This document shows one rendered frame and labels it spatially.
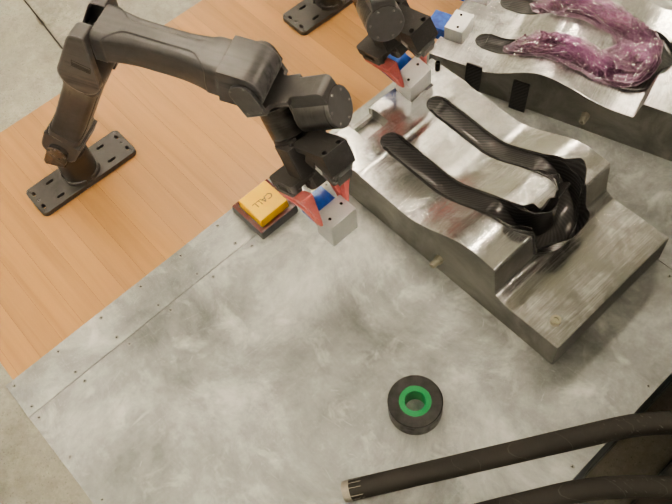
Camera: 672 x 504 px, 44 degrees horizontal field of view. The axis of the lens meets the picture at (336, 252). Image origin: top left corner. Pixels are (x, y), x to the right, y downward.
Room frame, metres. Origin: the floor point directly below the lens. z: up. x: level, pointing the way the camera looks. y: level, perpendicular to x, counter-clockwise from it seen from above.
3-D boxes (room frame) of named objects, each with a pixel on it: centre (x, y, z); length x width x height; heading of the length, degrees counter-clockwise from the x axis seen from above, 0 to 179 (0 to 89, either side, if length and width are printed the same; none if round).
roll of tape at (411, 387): (0.40, -0.08, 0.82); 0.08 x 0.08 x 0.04
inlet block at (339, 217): (0.71, 0.02, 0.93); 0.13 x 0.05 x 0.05; 34
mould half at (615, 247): (0.72, -0.26, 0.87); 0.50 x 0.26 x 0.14; 34
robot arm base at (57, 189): (0.95, 0.43, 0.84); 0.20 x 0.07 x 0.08; 123
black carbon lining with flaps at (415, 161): (0.73, -0.26, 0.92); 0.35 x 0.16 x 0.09; 34
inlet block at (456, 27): (1.11, -0.25, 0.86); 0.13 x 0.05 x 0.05; 51
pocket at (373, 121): (0.88, -0.09, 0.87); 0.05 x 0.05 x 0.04; 34
